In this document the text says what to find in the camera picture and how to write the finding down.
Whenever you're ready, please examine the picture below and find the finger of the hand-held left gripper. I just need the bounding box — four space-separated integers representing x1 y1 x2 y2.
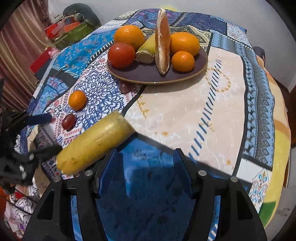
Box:
24 113 53 126
29 144 63 161

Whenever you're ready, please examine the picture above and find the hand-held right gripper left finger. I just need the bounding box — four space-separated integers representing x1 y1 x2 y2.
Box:
22 148 119 241

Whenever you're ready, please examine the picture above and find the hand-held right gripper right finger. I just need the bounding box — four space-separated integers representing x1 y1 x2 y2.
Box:
172 148 269 241

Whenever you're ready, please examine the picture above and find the yellow banana piece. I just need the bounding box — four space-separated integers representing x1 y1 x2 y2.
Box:
56 110 136 176
135 32 156 64

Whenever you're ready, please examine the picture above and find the purple plate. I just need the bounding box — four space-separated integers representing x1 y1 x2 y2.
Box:
107 35 208 85

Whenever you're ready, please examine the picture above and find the red tomato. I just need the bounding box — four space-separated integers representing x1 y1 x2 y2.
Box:
107 43 136 69

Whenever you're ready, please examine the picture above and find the small orange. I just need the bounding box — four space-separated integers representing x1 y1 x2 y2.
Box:
171 51 195 72
68 90 87 111

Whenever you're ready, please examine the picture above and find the large orange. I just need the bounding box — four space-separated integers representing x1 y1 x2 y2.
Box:
113 25 145 50
170 32 200 57

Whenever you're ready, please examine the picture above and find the pomelo slice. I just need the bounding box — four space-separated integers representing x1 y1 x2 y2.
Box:
154 8 172 75

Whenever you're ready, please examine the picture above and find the dark red small fruit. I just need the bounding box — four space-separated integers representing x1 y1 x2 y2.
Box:
62 114 76 130
119 81 137 94

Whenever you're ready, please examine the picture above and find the floral white cloth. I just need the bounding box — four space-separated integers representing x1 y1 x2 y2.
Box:
5 181 41 239

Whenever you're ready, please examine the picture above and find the striped red curtain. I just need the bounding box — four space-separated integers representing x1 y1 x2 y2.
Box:
0 0 50 112

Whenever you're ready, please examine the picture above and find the patchwork printed blanket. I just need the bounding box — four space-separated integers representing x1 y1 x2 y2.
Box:
14 8 278 241

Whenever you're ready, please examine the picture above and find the red flat box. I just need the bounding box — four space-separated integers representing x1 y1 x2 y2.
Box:
29 50 52 75

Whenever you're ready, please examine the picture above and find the pink plush toy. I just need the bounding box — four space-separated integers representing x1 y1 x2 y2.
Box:
46 47 59 58

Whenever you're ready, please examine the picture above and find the red bag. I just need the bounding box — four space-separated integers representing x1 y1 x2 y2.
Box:
44 23 65 39

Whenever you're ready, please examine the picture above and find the green storage box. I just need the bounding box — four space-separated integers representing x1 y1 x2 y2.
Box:
54 22 96 49

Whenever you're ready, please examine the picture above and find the yellow fleece blanket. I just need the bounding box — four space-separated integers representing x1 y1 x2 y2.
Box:
253 56 292 229

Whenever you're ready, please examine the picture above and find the orange box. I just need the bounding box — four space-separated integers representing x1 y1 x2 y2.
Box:
63 21 81 32

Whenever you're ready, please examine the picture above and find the grey pillow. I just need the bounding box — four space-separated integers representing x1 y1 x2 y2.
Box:
63 3 101 27

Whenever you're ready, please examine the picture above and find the dark chair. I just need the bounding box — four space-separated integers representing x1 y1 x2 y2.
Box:
253 46 266 66

